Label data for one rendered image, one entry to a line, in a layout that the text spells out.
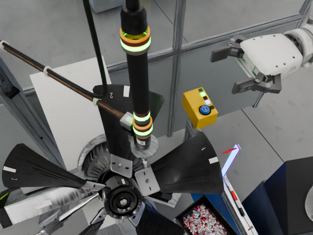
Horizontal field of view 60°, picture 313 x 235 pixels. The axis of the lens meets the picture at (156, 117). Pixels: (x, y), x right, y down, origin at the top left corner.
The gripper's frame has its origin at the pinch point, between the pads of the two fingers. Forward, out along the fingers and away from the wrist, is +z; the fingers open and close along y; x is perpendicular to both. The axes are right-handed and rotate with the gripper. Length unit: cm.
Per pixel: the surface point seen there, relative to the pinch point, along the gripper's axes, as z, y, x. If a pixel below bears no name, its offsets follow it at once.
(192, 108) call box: -13, 28, -58
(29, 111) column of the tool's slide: 57, 57, -64
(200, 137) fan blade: -4.2, 7.2, -44.0
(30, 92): 55, 70, -65
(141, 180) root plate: 20, 1, -47
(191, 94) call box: -15, 35, -58
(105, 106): 25.0, 8.5, -11.0
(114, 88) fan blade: 20.2, 21.7, -21.8
